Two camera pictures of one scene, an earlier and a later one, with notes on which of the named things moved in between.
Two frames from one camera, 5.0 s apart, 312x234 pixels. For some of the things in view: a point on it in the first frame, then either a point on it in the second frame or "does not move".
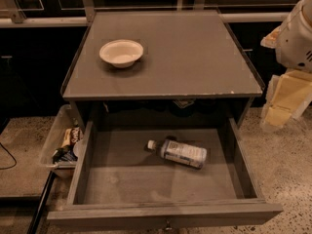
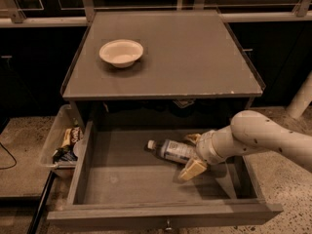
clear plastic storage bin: x=62 y=143 does not move
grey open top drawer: x=167 y=172 does not move
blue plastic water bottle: x=191 y=156 does not move
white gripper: x=296 y=42 to x=204 y=147
